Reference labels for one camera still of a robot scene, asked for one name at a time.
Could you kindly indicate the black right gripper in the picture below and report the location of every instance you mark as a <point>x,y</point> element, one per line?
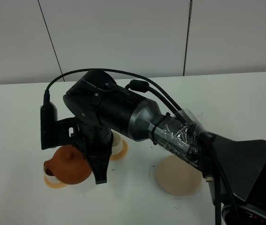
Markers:
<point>94,142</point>

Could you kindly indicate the brown clay teapot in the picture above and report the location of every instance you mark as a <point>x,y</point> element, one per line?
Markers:
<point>68,165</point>

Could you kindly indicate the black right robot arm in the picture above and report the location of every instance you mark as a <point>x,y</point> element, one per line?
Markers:
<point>235,170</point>

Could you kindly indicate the beige round teapot saucer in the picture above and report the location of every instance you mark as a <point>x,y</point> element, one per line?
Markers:
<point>177,177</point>

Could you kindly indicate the white teacup near left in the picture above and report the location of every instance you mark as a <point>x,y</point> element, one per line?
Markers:
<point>51,179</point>

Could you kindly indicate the orange coaster near left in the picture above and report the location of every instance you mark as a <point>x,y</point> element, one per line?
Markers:
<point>54,185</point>

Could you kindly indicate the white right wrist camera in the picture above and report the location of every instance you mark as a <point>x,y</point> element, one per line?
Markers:
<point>48,116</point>

